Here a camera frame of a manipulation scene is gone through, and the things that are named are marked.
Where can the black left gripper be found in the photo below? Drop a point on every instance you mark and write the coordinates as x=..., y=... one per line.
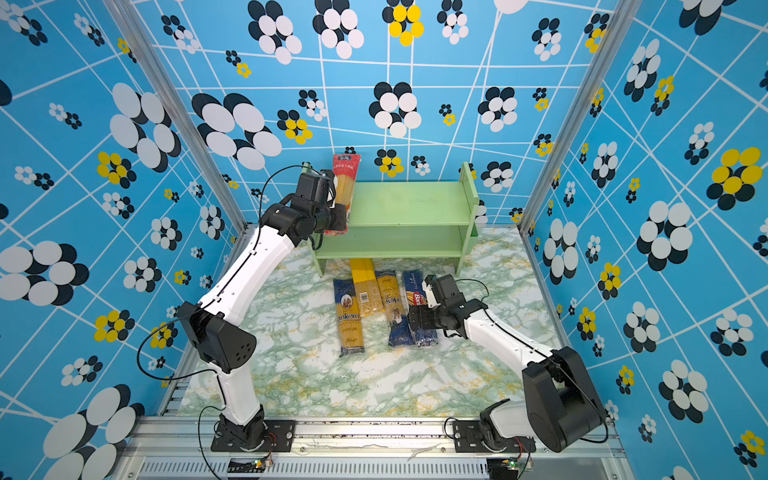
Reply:
x=339, y=211

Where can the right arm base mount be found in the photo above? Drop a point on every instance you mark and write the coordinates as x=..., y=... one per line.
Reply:
x=501, y=428

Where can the blue label spaghetti bag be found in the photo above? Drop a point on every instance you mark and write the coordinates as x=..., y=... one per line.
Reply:
x=348, y=317

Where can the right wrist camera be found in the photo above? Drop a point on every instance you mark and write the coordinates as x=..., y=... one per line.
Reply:
x=429, y=286

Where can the red spaghetti bag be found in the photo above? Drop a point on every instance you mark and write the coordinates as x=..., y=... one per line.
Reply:
x=345, y=168

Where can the clear blue-end spaghetti bag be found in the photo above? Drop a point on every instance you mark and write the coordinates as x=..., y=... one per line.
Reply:
x=396, y=314

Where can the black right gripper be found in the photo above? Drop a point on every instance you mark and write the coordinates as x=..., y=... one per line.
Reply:
x=424, y=316

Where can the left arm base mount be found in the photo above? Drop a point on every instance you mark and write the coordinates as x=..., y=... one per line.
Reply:
x=258, y=435

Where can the aluminium frame post right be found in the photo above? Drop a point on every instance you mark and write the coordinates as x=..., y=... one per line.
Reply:
x=621, y=20

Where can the aluminium frame post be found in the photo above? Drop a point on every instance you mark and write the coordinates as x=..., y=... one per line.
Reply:
x=128, y=22
x=621, y=20

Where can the green wooden shelf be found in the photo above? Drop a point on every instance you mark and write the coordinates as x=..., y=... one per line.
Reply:
x=407, y=220

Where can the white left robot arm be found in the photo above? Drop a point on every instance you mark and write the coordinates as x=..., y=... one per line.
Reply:
x=213, y=324

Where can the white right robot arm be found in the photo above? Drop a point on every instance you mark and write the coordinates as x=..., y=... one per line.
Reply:
x=562, y=405

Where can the aluminium frame post left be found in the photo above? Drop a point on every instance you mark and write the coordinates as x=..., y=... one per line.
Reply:
x=128, y=22

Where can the dark blue spaghetti box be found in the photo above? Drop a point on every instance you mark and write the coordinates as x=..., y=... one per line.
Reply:
x=417, y=302

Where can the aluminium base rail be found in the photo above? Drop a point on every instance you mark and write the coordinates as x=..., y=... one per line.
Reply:
x=355, y=448

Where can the yellow label spaghetti bag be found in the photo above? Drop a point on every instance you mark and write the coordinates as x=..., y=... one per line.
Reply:
x=366, y=287

